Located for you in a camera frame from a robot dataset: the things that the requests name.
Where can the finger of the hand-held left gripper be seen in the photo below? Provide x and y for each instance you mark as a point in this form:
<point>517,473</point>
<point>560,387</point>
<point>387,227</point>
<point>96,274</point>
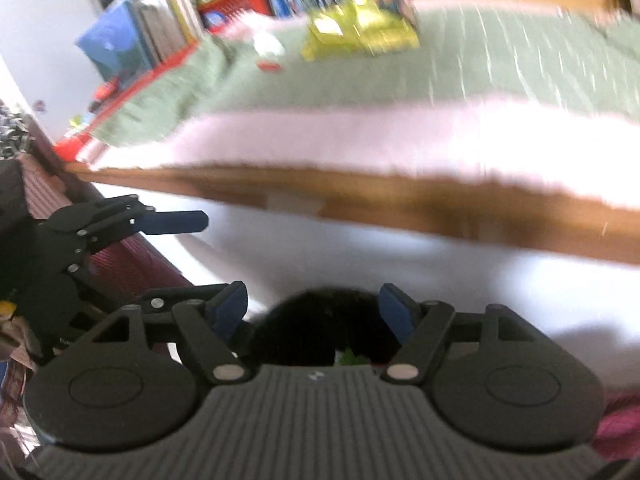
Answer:
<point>170,297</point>
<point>172,222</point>

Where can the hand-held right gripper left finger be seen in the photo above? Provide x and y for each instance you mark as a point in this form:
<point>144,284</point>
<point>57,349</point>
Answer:
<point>227,310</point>

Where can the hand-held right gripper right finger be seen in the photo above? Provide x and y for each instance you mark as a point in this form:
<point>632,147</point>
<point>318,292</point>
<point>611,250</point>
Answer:
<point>397,312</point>

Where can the green plastic bag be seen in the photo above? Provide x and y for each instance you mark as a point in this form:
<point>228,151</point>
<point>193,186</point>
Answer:
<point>350,358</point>

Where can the black plastic bin bag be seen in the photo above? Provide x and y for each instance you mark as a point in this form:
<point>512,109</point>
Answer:
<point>300,320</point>

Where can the small red scrap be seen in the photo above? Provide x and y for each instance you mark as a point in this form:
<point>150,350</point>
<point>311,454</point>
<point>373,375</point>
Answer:
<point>270,65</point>

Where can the yellow foil wrapper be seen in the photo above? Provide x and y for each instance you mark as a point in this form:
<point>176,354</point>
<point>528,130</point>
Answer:
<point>360,30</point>

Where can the maroon striped cloth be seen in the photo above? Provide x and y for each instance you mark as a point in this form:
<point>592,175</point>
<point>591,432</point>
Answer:
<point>150,260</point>

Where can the small red toy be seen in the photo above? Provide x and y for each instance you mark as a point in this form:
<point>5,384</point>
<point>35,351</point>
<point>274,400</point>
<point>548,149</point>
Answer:
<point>106,91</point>

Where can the large blue book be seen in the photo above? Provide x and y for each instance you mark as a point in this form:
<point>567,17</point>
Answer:
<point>112,40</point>

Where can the upright thin books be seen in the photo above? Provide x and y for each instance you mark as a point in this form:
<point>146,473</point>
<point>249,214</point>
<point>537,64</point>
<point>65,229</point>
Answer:
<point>170,25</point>

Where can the red plastic crate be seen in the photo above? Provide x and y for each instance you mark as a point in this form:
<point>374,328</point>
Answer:
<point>235,5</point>

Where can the person's right leg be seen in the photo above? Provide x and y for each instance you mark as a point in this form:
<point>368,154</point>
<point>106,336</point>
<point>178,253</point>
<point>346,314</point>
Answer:
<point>617,420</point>

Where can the green checked blanket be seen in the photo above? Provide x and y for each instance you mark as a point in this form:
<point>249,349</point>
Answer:
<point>450,65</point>

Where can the wooden bed frame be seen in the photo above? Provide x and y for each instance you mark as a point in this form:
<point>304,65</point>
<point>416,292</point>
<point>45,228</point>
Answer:
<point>400,205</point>

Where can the red side rail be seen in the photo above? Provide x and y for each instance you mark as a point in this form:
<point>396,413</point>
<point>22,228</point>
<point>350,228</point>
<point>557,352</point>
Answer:
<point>125,95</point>

